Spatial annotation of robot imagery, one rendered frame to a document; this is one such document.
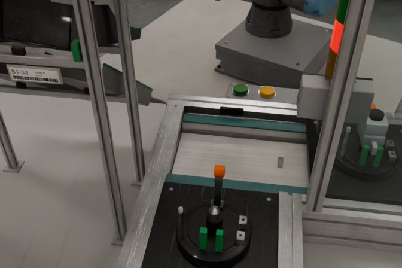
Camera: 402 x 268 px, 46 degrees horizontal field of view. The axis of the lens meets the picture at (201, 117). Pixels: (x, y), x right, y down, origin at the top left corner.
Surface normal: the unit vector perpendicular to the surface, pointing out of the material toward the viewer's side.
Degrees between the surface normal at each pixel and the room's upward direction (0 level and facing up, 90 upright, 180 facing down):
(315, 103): 90
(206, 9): 0
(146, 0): 0
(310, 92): 90
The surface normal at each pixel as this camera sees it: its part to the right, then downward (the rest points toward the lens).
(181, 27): 0.00, -0.77
